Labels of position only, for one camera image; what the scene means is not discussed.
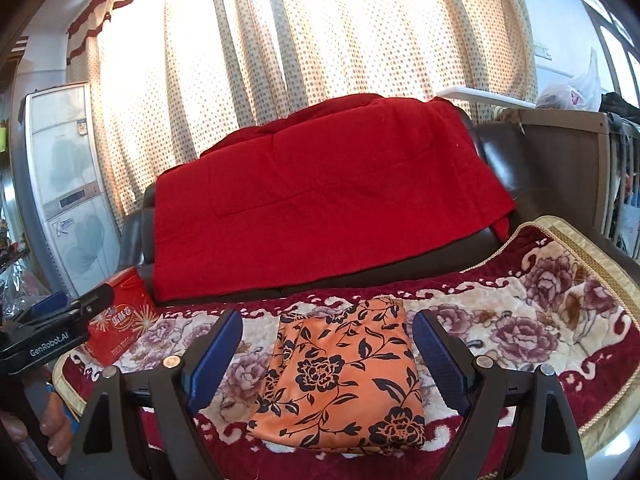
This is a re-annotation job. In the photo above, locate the red curtain valance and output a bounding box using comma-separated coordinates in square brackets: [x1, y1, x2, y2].
[67, 0, 201, 58]

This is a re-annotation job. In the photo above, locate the maroon floral plush blanket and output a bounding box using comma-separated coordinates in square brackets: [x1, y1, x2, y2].
[52, 215, 640, 480]

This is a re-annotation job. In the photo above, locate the red blanket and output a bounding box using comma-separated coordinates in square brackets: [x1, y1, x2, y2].
[152, 95, 517, 303]

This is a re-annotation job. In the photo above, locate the red gift box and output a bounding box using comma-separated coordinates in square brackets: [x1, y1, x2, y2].
[87, 266, 161, 367]

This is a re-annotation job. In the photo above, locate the dark leather sofa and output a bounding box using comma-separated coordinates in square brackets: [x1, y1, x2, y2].
[119, 107, 603, 306]

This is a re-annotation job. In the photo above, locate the orange floral garment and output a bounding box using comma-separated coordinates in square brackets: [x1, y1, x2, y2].
[246, 297, 426, 456]

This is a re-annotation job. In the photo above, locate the white plastic bag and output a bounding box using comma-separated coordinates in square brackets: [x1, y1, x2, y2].
[537, 47, 601, 111]

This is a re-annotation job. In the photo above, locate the brown wooden crib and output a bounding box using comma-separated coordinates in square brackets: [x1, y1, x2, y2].
[492, 106, 640, 261]

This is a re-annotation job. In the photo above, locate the person's left hand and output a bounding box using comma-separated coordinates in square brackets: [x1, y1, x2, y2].
[0, 399, 76, 466]

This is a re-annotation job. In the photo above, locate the dark cloth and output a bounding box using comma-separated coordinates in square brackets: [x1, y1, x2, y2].
[600, 91, 640, 122]

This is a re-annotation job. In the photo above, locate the white board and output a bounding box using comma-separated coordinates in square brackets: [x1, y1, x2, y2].
[435, 86, 538, 109]

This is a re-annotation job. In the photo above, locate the white standing air conditioner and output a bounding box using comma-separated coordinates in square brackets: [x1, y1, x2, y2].
[22, 82, 123, 298]

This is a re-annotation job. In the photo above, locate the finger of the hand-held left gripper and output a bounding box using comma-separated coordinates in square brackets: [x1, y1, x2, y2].
[20, 290, 69, 322]
[65, 284, 115, 318]

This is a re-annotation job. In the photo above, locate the window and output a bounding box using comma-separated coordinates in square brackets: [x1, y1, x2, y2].
[565, 0, 640, 111]

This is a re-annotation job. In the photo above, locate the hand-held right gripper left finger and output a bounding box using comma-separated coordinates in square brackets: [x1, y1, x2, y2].
[64, 309, 244, 480]

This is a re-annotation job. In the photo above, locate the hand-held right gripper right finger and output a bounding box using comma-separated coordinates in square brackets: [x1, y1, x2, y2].
[412, 309, 588, 480]

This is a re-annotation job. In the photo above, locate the cream dotted curtain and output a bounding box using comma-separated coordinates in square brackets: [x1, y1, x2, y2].
[65, 0, 538, 231]

